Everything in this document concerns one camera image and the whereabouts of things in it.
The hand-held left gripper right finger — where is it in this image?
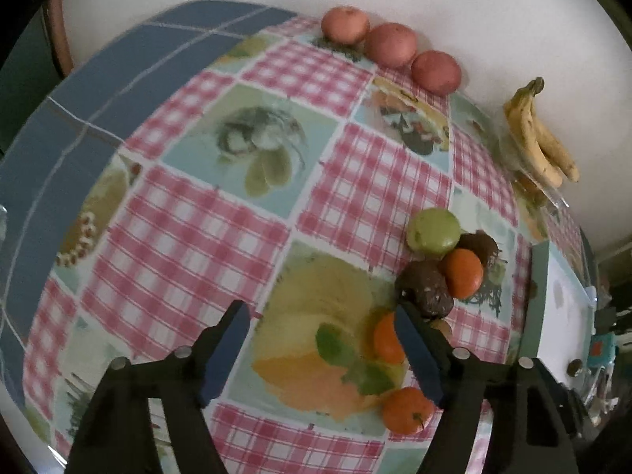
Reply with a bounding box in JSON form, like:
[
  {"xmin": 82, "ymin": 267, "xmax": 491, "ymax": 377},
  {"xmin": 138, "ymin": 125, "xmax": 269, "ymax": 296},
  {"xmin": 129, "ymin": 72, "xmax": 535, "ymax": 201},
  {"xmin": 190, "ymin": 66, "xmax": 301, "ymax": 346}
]
[{"xmin": 394, "ymin": 301, "xmax": 581, "ymax": 474}]

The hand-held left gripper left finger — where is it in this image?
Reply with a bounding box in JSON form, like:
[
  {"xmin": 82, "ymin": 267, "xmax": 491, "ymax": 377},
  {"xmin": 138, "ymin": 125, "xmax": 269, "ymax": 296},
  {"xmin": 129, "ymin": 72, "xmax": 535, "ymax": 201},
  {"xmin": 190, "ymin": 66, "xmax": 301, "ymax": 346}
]
[{"xmin": 69, "ymin": 300, "xmax": 252, "ymax": 474}]

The orange tangerine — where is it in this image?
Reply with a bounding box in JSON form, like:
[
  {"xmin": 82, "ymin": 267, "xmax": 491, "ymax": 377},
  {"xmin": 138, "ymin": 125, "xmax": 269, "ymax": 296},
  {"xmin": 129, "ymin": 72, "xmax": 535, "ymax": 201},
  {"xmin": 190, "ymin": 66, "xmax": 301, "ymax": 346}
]
[
  {"xmin": 382, "ymin": 387, "xmax": 436, "ymax": 436},
  {"xmin": 372, "ymin": 312, "xmax": 406, "ymax": 365},
  {"xmin": 439, "ymin": 248, "xmax": 485, "ymax": 299}
]

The dark brown avocado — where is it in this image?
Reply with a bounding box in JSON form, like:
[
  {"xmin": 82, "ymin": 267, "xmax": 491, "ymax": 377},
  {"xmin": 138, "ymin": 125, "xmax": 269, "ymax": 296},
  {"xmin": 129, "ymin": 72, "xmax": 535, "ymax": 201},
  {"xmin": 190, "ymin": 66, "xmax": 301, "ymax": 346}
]
[
  {"xmin": 395, "ymin": 259, "xmax": 455, "ymax": 319},
  {"xmin": 457, "ymin": 231, "xmax": 499, "ymax": 267}
]

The green apple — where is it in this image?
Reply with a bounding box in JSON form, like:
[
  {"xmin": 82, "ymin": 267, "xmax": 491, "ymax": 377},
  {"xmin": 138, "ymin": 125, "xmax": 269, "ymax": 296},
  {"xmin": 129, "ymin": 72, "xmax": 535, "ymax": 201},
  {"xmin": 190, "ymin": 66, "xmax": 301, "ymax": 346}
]
[{"xmin": 406, "ymin": 208, "xmax": 461, "ymax": 258}]

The checkered fruit print tablecloth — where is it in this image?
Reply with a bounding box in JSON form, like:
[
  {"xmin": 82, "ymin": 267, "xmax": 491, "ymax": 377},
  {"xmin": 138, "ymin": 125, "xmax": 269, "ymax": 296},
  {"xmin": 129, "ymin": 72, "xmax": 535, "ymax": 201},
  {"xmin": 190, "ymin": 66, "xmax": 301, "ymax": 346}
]
[{"xmin": 22, "ymin": 15, "xmax": 588, "ymax": 474}]

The teal orange box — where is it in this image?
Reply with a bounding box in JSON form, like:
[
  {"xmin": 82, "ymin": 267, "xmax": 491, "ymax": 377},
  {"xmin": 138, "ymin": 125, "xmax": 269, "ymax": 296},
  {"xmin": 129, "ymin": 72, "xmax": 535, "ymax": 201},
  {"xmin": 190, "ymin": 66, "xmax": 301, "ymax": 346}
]
[{"xmin": 590, "ymin": 333, "xmax": 618, "ymax": 369}]

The clear plastic container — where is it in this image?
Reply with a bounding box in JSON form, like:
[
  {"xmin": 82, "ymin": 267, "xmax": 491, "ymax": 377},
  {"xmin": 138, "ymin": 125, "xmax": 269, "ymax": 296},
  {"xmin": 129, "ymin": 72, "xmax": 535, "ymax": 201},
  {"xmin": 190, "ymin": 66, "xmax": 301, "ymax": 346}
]
[{"xmin": 496, "ymin": 123, "xmax": 568, "ymax": 211}]

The yellow banana bunch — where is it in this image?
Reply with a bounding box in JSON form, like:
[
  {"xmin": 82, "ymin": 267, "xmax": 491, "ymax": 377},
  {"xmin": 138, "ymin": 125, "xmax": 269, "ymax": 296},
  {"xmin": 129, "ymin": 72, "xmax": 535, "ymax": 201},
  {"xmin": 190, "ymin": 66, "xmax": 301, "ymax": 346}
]
[{"xmin": 502, "ymin": 77, "xmax": 581, "ymax": 188}]

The red apple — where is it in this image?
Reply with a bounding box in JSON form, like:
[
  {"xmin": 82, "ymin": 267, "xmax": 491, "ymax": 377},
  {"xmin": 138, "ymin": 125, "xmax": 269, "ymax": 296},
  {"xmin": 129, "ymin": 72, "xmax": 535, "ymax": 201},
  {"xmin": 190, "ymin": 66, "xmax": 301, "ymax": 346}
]
[
  {"xmin": 321, "ymin": 6, "xmax": 370, "ymax": 44},
  {"xmin": 364, "ymin": 22, "xmax": 418, "ymax": 68},
  {"xmin": 411, "ymin": 50, "xmax": 462, "ymax": 96}
]

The pink door frame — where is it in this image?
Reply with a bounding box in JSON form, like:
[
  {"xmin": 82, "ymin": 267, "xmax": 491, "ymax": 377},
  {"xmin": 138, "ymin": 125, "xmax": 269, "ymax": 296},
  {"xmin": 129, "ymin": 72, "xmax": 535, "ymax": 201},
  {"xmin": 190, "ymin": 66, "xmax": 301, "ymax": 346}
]
[{"xmin": 43, "ymin": 0, "xmax": 75, "ymax": 72}]

